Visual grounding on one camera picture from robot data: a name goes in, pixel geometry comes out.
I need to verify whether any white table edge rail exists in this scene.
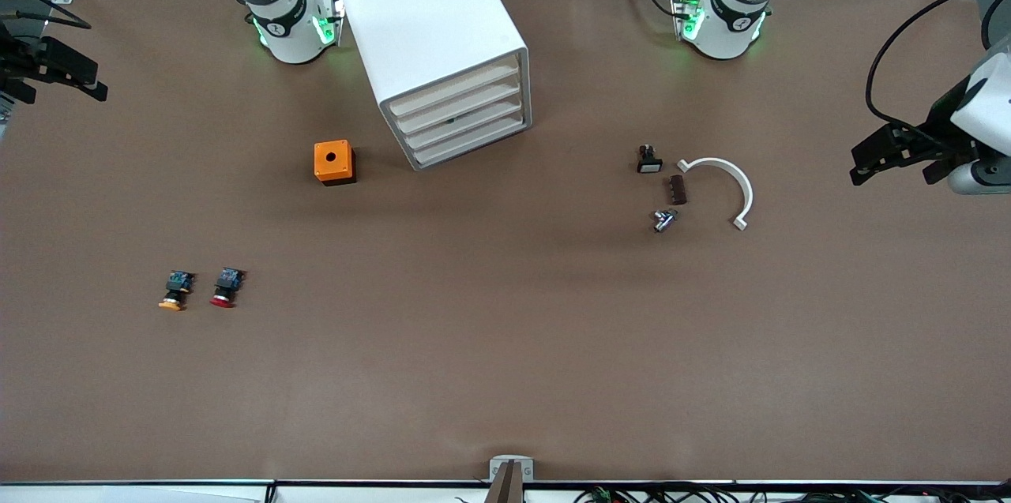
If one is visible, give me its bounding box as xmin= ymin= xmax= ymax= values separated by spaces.
xmin=0 ymin=479 xmax=1011 ymax=503

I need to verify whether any yellow mushroom push button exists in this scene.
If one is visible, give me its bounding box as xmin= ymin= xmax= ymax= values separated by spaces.
xmin=158 ymin=270 xmax=196 ymax=312

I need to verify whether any white curved plastic arc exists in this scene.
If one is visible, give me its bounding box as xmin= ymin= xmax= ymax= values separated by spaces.
xmin=677 ymin=157 xmax=754 ymax=232

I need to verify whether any grey metal bracket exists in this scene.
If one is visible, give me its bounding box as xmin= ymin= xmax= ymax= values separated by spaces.
xmin=490 ymin=456 xmax=535 ymax=482

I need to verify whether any red mushroom push button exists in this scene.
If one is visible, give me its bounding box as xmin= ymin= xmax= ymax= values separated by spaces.
xmin=210 ymin=267 xmax=246 ymax=309

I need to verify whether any orange box with hole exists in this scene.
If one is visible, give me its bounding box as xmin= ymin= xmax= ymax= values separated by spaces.
xmin=314 ymin=140 xmax=357 ymax=187

